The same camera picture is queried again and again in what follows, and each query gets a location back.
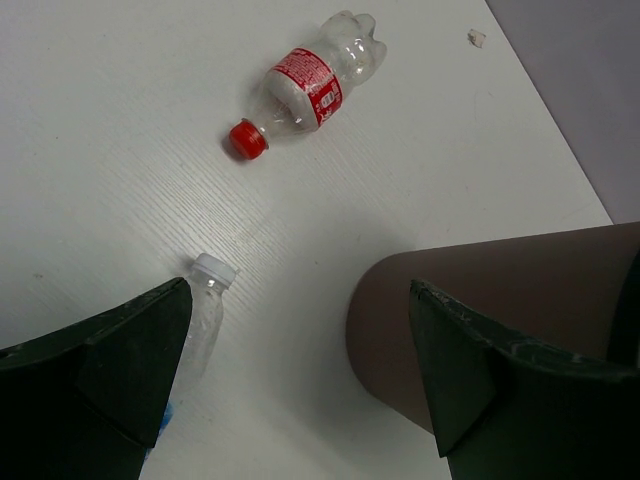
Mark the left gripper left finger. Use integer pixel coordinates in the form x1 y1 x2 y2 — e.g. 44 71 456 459
1 277 192 479

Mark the blue label water bottle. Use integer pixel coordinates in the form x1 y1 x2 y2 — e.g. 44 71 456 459
158 253 236 436

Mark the small white paper scrap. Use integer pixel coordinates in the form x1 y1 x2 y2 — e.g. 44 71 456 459
467 29 486 49

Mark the clear bottle red label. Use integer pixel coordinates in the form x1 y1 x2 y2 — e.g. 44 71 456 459
228 10 387 160

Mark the brown plastic waste bin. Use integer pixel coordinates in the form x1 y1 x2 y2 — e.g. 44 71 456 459
345 222 639 431

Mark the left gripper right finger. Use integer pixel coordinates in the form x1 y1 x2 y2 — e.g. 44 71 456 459
409 280 639 479

